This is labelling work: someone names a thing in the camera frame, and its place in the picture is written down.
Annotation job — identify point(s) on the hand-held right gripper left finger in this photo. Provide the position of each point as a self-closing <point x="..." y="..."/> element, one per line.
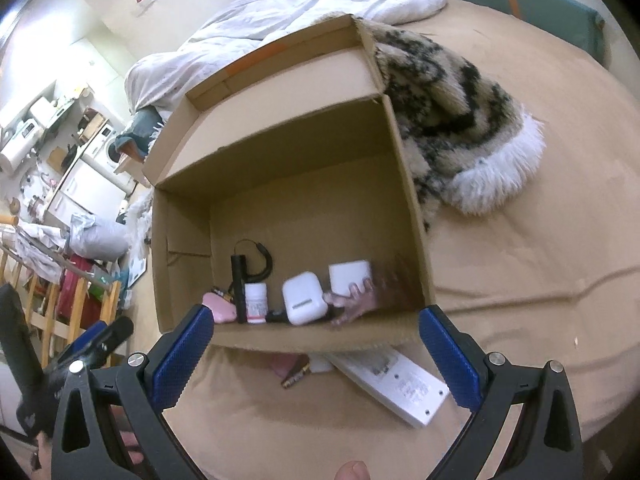
<point x="180" y="360"/>

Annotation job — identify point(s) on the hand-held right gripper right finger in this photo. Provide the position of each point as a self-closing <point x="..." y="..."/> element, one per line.
<point x="450" y="360"/>

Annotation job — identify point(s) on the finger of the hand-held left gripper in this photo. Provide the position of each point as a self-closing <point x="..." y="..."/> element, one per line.
<point x="117" y="340"/>
<point x="85" y="342"/>

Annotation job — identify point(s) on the pink plastic object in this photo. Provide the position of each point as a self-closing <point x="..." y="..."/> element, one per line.
<point x="220" y="312"/>

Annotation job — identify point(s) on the white pill bottle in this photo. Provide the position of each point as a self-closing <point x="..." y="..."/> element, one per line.
<point x="256" y="305"/>

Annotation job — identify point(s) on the white charger adapter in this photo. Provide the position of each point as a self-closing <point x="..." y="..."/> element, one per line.
<point x="350" y="275"/>

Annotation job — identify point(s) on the white earbuds case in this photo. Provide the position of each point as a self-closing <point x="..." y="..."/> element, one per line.
<point x="304" y="300"/>

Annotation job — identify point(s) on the brown cardboard box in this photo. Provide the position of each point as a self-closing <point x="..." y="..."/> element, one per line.
<point x="300" y="185"/>

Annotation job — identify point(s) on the person's left hand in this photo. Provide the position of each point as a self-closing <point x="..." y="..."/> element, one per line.
<point x="127" y="440"/>

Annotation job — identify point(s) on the red cloth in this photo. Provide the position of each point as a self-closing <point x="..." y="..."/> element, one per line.
<point x="75" y="290"/>

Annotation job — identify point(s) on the wooden rack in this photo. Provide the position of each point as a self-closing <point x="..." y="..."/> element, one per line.
<point x="45" y="305"/>

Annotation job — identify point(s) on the white power strip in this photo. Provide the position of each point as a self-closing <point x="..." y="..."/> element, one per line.
<point x="395" y="385"/>

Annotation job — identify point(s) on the white paper sheet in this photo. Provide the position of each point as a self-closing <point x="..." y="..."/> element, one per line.
<point x="135" y="270"/>

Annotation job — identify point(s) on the black gold battery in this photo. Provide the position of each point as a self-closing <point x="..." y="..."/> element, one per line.
<point x="222" y="295"/>
<point x="297" y="379"/>

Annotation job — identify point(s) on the white cloth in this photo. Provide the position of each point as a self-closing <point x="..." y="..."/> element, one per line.
<point x="40" y="250"/>

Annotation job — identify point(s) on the grey plastic bag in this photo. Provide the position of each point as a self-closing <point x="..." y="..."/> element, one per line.
<point x="100" y="237"/>

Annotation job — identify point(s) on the small black object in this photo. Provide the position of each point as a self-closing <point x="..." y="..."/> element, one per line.
<point x="276" y="316"/>

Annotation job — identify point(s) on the small pink object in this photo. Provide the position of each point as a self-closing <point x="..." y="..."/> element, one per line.
<point x="287" y="365"/>

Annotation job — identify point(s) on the beige bed sheet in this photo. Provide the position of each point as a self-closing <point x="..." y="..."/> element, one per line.
<point x="550" y="285"/>

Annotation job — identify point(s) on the person's toe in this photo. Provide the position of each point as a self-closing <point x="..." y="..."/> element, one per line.
<point x="352" y="472"/>

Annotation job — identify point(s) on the white cabinet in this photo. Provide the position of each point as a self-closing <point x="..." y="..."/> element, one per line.
<point x="85" y="190"/>

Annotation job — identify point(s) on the brown bedside table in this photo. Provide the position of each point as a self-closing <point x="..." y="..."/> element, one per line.
<point x="127" y="160"/>

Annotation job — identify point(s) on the white washing machine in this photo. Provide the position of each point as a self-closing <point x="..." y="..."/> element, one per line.
<point x="110" y="152"/>

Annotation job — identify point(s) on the white kitchen appliance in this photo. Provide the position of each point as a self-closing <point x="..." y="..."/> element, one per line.
<point x="20" y="145"/>

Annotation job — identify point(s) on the teal cloth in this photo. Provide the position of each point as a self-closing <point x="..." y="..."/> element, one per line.
<point x="137" y="130"/>

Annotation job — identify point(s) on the fluffy patterned blanket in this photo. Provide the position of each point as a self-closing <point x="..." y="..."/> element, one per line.
<point x="450" y="125"/>

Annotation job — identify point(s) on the white duvet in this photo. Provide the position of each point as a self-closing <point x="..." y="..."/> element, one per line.
<point x="280" y="15"/>

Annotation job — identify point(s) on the teal cushion with orange stripe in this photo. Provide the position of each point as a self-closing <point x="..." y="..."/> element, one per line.
<point x="540" y="5"/>

